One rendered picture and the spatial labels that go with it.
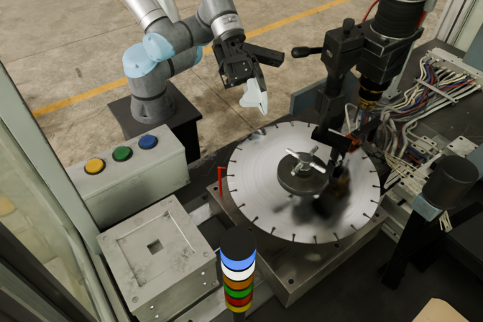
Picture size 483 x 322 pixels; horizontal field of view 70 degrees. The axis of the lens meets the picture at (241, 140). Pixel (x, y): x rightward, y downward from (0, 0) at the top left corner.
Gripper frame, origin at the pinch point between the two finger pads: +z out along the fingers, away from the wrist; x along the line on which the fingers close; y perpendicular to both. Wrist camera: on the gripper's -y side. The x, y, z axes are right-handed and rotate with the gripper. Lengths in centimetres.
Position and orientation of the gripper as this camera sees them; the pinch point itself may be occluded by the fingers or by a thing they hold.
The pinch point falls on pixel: (266, 108)
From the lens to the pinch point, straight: 84.8
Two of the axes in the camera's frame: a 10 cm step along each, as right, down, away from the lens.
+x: 2.3, -2.1, -9.5
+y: -9.1, 3.0, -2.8
